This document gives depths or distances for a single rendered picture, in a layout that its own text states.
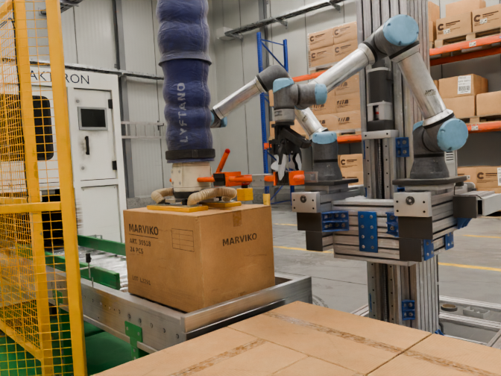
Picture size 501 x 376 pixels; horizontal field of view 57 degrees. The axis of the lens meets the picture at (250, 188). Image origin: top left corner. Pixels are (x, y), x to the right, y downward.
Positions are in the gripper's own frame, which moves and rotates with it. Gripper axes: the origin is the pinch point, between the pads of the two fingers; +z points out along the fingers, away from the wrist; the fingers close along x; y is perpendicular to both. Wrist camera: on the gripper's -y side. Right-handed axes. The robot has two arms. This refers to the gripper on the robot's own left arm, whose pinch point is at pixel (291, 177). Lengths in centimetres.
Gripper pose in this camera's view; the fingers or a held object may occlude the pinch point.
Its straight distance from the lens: 168.0
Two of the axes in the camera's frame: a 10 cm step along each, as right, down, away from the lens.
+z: 0.4, 10.0, 0.5
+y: -6.9, -0.1, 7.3
